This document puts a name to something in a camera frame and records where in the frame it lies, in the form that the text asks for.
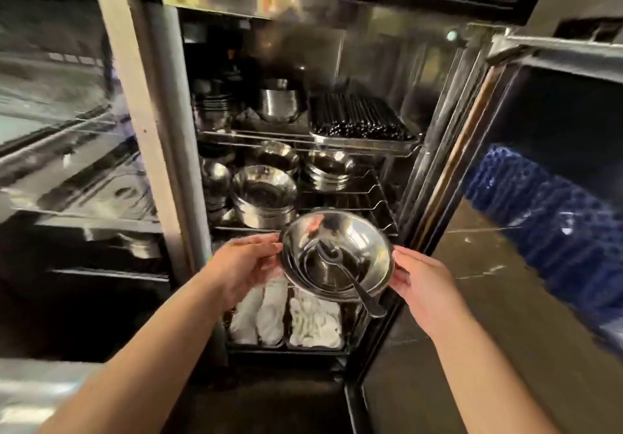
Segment person's right hand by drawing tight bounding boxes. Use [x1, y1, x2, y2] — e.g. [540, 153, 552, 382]
[388, 246, 469, 340]

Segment person's left hand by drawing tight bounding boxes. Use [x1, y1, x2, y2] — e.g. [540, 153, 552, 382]
[209, 233, 284, 311]

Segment wide stainless steel bowl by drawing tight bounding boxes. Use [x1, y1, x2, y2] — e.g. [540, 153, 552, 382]
[279, 209, 395, 303]

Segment person's right forearm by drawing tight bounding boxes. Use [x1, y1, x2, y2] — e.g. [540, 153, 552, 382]
[428, 301, 561, 434]

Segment person's left forearm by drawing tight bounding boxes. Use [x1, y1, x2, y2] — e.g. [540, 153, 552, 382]
[35, 268, 233, 434]

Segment tall stack of steel bowls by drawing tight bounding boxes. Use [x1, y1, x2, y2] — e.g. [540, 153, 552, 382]
[230, 164, 299, 229]

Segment stainless steel spoon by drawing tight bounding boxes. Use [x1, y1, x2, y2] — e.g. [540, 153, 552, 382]
[316, 240, 388, 319]

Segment rolled white towel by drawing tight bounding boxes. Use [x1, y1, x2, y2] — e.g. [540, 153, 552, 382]
[257, 277, 289, 345]
[230, 285, 264, 345]

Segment stack of small steel bowls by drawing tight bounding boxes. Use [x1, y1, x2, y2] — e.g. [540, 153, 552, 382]
[201, 157, 234, 223]

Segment single steel bowl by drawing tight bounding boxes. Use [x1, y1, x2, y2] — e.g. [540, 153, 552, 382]
[250, 140, 300, 173]

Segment crumpled white towel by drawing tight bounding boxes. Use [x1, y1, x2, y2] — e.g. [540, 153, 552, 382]
[288, 289, 345, 350]

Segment short stack of steel bowls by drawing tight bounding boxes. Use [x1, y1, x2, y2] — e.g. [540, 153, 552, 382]
[303, 149, 357, 192]

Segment open glass cabinet door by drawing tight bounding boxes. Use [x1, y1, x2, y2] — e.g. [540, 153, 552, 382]
[346, 22, 623, 434]

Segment black towel tray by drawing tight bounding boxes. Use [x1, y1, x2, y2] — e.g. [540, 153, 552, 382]
[225, 283, 363, 355]

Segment steel chopstick tray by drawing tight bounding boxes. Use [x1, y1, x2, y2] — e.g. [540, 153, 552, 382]
[309, 92, 422, 153]

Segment steel pot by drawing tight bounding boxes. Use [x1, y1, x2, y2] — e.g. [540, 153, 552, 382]
[257, 78, 306, 124]

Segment stack of steel plates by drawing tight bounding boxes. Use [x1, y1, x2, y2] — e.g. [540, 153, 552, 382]
[192, 91, 235, 131]

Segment blue plastic crates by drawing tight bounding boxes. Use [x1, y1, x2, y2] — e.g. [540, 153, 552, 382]
[463, 143, 623, 344]

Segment pile of black chopsticks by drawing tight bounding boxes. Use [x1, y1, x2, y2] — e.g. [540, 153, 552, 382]
[311, 92, 415, 140]

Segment stainless steel sterilizer cabinet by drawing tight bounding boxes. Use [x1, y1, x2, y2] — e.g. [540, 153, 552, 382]
[95, 0, 517, 386]

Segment closed glass cabinet door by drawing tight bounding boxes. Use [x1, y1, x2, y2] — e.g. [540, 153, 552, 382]
[0, 0, 195, 366]

